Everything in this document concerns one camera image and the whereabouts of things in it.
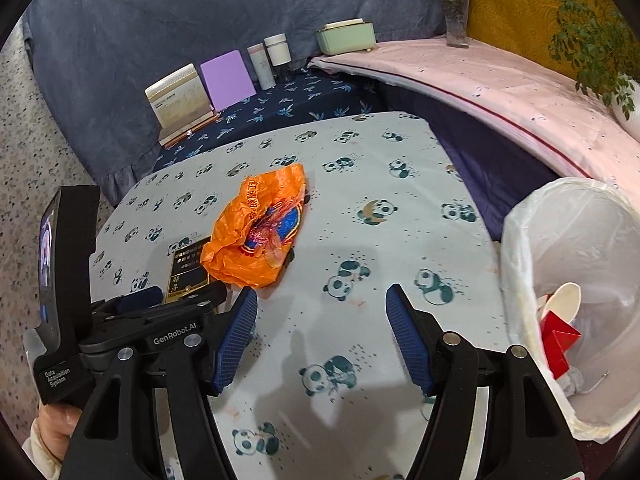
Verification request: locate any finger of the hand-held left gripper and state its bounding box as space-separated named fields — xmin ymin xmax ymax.
xmin=81 ymin=279 xmax=229 ymax=360
xmin=91 ymin=285 xmax=167 ymax=319

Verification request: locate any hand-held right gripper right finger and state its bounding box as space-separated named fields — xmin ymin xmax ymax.
xmin=385 ymin=282 xmax=581 ymax=480

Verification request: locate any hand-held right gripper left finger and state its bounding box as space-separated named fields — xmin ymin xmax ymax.
xmin=60 ymin=287 xmax=258 ymax=480

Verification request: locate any black and gold card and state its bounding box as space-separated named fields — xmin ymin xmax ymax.
xmin=166 ymin=236 xmax=215 ymax=306

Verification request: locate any orange plastic bag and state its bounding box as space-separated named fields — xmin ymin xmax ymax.
xmin=200 ymin=164 xmax=307 ymax=289

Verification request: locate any red paper scrap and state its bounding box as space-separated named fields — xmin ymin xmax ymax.
xmin=539 ymin=310 xmax=582 ymax=381

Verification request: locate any red banded white paper cup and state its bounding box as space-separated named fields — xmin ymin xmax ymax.
xmin=537 ymin=282 xmax=582 ymax=328

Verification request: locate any white tissue paper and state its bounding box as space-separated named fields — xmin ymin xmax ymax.
xmin=555 ymin=367 xmax=588 ymax=398

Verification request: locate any trash bin with white liner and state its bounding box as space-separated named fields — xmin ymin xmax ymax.
xmin=500 ymin=176 xmax=640 ymax=443

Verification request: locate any person's left forearm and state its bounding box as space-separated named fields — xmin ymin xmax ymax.
xmin=22 ymin=417 xmax=63 ymax=480

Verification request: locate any person's left hand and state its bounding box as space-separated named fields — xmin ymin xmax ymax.
xmin=37 ymin=402 xmax=84 ymax=463

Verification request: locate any dark blue plain cloth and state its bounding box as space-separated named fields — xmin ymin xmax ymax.
xmin=377 ymin=80 xmax=568 ymax=243

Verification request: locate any beige open box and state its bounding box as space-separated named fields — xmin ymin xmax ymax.
xmin=145 ymin=63 xmax=221 ymax=148

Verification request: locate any purple card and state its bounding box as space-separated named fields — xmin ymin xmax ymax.
xmin=200 ymin=50 xmax=256 ymax=112

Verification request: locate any navy printed cloth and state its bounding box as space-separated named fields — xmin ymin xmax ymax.
xmin=152 ymin=67 xmax=381 ymax=173

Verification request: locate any blue-grey cloth backdrop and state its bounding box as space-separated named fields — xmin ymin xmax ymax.
xmin=22 ymin=0 xmax=448 ymax=206

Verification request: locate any slender white bottle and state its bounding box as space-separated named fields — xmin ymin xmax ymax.
xmin=247 ymin=44 xmax=275 ymax=88

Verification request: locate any pink cloth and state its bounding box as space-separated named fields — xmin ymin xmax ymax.
xmin=306 ymin=37 xmax=640 ymax=191

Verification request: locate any white jar with dark base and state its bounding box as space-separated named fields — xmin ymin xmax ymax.
xmin=263 ymin=33 xmax=292 ymax=81

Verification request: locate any pale green box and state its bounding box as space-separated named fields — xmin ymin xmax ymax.
xmin=315 ymin=18 xmax=376 ymax=56

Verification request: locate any glass vase with pink flowers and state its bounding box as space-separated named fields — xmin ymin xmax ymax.
xmin=417 ymin=0 xmax=481 ymax=50

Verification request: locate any green plant in white pot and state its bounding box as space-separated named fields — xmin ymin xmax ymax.
xmin=502 ymin=0 xmax=640 ymax=133

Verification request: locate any yellow cloth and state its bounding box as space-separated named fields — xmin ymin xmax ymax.
xmin=465 ymin=0 xmax=640 ymax=91

